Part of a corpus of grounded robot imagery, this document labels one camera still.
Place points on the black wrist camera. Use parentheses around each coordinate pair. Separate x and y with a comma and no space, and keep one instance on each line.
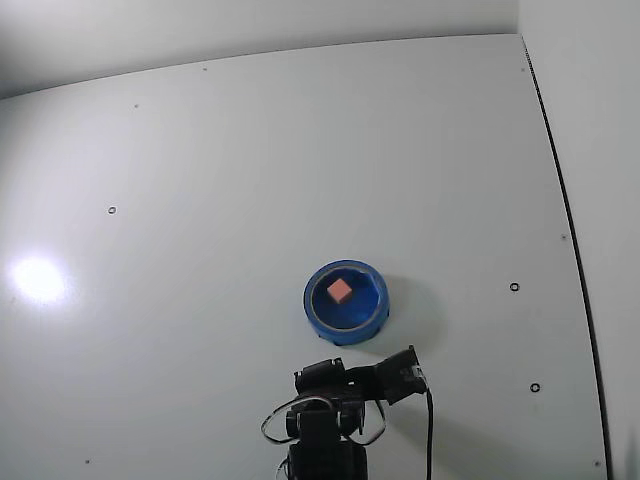
(400,377)

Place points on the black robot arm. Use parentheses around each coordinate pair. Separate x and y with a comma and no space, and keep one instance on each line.
(320,450)

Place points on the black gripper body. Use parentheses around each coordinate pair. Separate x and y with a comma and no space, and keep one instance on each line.
(320,374)

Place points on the small red cube block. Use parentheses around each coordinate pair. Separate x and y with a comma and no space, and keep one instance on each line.
(339,291)

